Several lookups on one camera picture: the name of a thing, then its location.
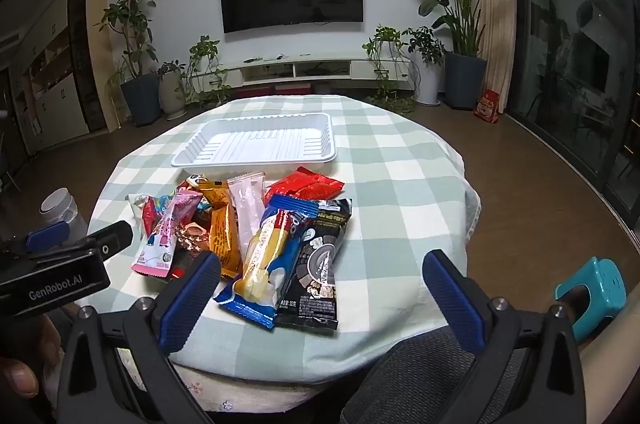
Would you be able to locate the grey mesh chair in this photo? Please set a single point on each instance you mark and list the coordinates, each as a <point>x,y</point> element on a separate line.
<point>425,379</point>

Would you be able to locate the floral white table cover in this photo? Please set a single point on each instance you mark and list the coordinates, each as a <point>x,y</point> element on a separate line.
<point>240,394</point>

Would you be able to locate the red bag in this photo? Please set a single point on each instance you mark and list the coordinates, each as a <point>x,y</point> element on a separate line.
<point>487,108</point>

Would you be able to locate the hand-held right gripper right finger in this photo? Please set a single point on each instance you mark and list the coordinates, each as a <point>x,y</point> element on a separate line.
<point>455,304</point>

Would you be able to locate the leafy tree in dark pot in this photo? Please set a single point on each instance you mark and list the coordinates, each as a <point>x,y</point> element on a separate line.
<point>140,97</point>

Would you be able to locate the pink cartoon snack packet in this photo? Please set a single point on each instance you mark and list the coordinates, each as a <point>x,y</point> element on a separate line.
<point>165,235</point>

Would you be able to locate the white cap water bottle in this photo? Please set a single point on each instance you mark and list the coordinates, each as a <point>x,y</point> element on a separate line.
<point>62,209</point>

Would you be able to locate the orange snack packet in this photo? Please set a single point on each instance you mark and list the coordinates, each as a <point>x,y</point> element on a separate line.
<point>223,235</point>

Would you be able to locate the small plant in grey pot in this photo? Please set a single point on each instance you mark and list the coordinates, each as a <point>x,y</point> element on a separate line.
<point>172,97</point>

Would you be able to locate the black cookie packet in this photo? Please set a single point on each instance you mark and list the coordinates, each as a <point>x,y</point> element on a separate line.
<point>315,285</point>

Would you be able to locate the white plastic tray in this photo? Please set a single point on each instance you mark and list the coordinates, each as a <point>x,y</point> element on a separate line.
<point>255,144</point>

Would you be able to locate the clear yellow wafer packet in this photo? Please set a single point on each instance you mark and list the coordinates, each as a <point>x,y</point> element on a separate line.
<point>262,255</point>

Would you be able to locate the green white checked tablecloth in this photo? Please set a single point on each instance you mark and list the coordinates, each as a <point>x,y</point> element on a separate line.
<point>400,204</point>

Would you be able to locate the beige curtain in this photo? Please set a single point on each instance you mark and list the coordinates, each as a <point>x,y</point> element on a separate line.
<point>495,14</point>

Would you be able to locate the tall broadleaf plant in dark pot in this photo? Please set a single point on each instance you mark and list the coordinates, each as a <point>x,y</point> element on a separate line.
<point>465,79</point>

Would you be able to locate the teal plastic stool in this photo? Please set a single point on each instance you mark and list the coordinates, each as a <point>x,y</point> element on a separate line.
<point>600,284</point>

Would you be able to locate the small plant in white pot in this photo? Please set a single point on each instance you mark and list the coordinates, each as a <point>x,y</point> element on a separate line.
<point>429,79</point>

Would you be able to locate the white television cabinet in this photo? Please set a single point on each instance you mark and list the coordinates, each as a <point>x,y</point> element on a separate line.
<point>320,72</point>

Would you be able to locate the light blue snack packet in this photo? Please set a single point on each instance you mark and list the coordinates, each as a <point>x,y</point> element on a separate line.
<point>163,204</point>

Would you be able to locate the pale pink long snack packet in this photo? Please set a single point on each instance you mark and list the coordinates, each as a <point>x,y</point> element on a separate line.
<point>247,209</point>

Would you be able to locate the blue cookie packet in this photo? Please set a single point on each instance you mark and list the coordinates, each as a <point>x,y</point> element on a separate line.
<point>282,206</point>

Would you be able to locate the person's left hand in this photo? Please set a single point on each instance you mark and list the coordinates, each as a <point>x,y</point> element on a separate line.
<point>20,376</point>

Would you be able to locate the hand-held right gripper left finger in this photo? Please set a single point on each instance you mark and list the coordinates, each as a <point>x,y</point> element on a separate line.
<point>190,304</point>

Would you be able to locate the brown dotted chocolate packet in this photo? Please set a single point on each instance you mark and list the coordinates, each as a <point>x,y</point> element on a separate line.
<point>195,237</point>

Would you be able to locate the trailing vine plant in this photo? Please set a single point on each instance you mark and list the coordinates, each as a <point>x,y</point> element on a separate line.
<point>385,49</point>
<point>205,69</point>

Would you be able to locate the sliding glass door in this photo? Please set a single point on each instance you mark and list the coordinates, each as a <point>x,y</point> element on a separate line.
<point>575,54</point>

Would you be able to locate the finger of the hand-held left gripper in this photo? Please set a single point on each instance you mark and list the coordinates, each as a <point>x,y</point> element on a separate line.
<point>117,232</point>
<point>47,235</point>

